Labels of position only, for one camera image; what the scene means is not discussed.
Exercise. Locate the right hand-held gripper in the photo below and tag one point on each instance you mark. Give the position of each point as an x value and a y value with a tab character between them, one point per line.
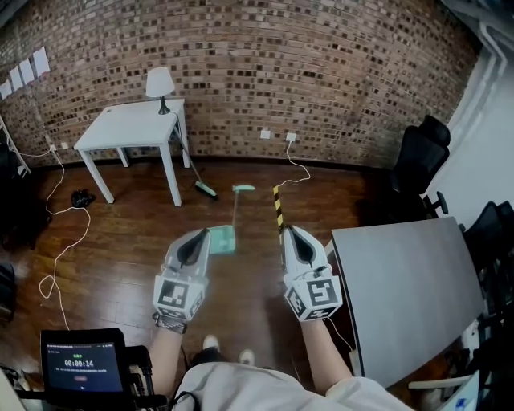
321	293

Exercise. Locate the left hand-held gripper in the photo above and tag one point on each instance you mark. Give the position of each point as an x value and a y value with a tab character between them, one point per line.
174	295

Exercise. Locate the person's right forearm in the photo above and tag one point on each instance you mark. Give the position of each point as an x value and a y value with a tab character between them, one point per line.
321	353

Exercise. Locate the person's left forearm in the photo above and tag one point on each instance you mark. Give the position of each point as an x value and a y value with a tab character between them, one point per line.
166	361

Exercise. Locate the yellow black striped tape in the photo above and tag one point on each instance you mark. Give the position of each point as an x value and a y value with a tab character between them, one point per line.
278	208

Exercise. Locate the green broom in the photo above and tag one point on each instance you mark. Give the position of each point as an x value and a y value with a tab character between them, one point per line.
206	190

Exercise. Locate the dark wristband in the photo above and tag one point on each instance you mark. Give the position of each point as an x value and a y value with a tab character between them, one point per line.
170	324

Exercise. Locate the person's left shoe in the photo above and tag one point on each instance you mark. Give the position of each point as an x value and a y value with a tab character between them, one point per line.
211	343

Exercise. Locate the person's shoe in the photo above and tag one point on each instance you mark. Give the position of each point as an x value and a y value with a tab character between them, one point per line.
246	356
211	343

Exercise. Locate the person's left leg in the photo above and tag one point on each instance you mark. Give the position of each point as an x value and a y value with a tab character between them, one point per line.
205	358

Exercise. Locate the grey office desk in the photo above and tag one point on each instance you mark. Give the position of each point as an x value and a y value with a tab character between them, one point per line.
409	297

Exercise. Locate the person's right shoe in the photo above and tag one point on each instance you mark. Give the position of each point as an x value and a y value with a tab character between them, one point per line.
246	356

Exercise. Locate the white power adapter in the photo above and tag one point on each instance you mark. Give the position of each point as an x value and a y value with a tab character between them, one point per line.
355	361

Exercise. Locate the black plastic bag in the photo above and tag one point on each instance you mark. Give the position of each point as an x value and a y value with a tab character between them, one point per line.
82	198

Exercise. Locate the person's white shirt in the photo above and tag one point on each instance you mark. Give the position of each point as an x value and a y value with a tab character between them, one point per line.
261	389

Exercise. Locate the white square table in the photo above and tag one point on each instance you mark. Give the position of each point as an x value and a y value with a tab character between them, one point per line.
128	126

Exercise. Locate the black tablet screen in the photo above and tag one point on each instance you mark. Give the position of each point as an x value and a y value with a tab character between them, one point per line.
82	365

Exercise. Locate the black mesh office chair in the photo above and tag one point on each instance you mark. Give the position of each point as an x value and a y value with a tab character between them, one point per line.
421	160

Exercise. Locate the black bulky object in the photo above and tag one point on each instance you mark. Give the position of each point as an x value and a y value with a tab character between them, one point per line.
20	208

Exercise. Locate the white shade table lamp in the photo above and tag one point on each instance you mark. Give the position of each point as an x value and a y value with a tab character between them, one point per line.
160	82

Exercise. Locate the white storage box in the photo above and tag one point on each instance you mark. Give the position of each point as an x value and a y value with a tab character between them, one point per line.
441	395

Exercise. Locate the white metal shelf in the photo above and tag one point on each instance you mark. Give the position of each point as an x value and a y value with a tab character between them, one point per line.
16	152

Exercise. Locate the white wall socket with plug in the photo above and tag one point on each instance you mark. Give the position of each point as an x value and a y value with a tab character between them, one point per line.
291	137

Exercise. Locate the white blank wall socket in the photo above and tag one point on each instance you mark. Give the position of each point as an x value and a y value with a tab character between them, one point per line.
265	134

